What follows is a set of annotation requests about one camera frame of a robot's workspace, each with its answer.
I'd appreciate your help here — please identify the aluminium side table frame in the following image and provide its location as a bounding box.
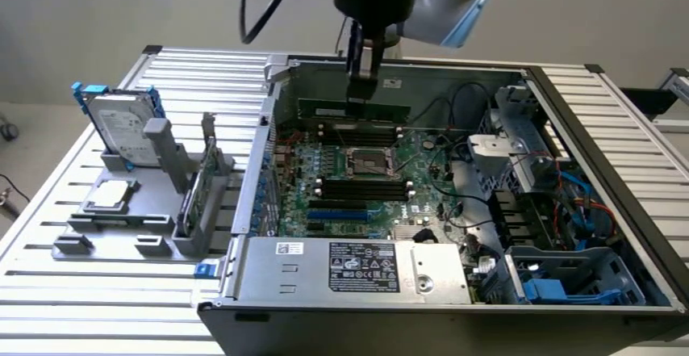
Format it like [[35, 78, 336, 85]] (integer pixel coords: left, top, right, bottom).
[[648, 66, 689, 133]]

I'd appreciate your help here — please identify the black expansion slot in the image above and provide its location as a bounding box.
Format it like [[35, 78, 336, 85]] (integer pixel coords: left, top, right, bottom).
[[308, 200, 368, 212]]

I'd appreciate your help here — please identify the red wire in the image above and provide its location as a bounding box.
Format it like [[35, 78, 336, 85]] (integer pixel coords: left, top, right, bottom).
[[584, 201, 616, 222]]

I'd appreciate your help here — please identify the disk bay with blue latch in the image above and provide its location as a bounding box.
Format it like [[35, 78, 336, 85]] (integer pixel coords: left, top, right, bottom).
[[504, 245, 651, 305]]

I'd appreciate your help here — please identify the green RAM stick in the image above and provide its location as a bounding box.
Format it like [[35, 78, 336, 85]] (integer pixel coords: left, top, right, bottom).
[[298, 97, 414, 125]]

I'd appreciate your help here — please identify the black plastic fan housing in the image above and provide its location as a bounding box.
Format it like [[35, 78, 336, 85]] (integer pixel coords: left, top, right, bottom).
[[486, 188, 542, 249]]

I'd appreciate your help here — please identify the black RAM slot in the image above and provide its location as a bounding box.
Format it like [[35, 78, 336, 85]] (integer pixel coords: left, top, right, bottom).
[[318, 123, 406, 132], [316, 187, 416, 195], [318, 128, 406, 136], [316, 182, 416, 190], [318, 133, 406, 141], [316, 176, 416, 184], [318, 137, 406, 146], [316, 193, 418, 202]]

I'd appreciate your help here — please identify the silver chipset heatsink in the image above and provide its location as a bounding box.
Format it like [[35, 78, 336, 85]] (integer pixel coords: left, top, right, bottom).
[[391, 224, 434, 245]]

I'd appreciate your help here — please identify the blue data wire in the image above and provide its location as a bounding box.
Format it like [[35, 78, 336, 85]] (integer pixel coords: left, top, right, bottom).
[[558, 168, 603, 252]]

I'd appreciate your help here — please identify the blue disk carrier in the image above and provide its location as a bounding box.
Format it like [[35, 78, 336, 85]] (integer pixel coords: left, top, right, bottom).
[[71, 82, 166, 172]]

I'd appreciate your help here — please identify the silver hard disk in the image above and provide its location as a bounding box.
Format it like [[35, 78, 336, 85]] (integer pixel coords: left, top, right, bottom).
[[86, 91, 163, 168]]

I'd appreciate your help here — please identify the blue case latch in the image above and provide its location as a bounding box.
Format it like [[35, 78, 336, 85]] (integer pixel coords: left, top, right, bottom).
[[194, 259, 223, 281]]

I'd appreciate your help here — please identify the blue expansion slot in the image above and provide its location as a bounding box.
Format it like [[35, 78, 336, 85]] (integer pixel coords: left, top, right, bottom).
[[306, 208, 374, 222]]

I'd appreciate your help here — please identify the long black wire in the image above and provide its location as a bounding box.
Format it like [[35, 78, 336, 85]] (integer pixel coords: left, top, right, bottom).
[[412, 82, 495, 132]]

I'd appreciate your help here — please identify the black open PC case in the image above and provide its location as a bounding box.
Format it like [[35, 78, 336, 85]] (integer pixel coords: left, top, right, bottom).
[[196, 54, 689, 356]]

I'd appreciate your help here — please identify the CPU socket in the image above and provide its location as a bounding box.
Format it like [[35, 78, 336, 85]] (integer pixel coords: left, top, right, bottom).
[[344, 145, 399, 176]]

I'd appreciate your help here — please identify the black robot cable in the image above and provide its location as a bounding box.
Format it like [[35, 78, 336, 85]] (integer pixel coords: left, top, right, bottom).
[[239, 0, 304, 46]]

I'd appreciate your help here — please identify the silver power supply unit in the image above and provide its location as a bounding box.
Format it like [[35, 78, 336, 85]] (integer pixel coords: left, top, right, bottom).
[[230, 236, 474, 307]]

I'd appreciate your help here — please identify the green graphics card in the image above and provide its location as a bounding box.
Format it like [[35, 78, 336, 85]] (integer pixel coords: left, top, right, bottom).
[[176, 111, 222, 239]]

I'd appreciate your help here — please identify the green motherboard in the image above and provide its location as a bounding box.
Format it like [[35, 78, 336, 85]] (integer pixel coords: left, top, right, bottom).
[[267, 124, 471, 245]]

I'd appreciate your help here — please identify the grey parts rack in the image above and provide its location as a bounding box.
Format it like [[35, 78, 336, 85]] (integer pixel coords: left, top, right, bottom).
[[51, 116, 239, 258]]

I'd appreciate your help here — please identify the black box on side table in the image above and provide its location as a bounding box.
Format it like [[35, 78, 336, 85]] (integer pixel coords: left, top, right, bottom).
[[618, 86, 675, 122]]

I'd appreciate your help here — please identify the thin black floor cable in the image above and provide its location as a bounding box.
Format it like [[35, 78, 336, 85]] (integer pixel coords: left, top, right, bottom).
[[0, 173, 34, 222]]

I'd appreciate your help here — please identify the silver metal disk bay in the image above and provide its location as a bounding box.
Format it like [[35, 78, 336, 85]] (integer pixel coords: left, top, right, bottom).
[[467, 84, 574, 195]]

